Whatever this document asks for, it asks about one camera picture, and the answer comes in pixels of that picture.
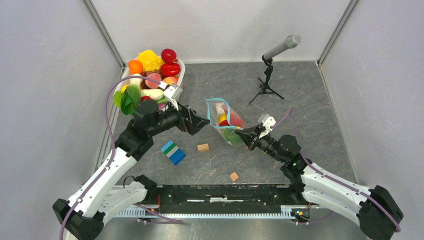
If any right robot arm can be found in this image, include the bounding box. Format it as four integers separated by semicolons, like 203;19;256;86
235;125;404;240

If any blue green white brick stack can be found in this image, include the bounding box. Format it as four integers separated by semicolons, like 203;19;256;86
160;140;186;166

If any orange toy pepper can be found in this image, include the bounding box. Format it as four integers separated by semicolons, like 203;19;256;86
128;59;144;75

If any small wooden cube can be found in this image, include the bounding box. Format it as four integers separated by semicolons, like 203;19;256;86
229;172;240;182

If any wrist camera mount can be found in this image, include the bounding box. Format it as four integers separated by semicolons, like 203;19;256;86
258;113;276;139
158;81;183;110

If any grey microphone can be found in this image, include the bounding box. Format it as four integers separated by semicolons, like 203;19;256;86
262;34;302;61

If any pink toy watermelon slice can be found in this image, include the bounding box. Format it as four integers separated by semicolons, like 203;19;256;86
222;104;246;128

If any red toy apple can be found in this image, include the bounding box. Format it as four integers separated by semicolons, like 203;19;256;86
161;48;177;64

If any small red toy chili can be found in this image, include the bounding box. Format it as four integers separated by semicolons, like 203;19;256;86
219;119;230;127

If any clear zip top bag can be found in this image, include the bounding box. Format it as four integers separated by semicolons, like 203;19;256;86
205;97;249;149

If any long wooden block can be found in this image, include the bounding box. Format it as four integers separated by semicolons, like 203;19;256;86
197;143;210;153

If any white green toy leek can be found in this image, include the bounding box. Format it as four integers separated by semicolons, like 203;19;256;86
129;73;143;90

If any pink toy peach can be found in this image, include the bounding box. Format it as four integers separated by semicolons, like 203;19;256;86
144;73;162;89

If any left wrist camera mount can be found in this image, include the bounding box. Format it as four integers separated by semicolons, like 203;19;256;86
158;81;183;110

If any purple cable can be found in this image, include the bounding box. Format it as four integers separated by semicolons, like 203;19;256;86
58;76;167;240
273;107;402;233

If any black tripod mic stand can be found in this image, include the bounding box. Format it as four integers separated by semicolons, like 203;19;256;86
248;55;285;105

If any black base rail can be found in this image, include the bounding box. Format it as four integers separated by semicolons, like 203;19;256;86
139;184;309;214

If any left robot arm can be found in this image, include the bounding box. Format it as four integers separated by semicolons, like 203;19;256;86
52;99;210;240

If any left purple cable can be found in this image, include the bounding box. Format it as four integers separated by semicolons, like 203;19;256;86
58;76;167;240

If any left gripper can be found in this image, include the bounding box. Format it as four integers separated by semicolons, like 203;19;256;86
148;97;210;136

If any red toy bell pepper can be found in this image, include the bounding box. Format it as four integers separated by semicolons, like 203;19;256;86
160;63;181;77

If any orange toy peach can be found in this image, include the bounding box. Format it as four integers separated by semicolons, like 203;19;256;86
162;76;178;85

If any green toy bell pepper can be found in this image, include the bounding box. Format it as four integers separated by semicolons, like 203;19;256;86
223;128;244;146

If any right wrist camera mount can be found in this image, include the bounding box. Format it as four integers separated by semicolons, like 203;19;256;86
258;113;276;139

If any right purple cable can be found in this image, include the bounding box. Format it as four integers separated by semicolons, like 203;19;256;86
273;107;402;233

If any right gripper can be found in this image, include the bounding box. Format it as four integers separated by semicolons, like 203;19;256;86
234;124;285;164

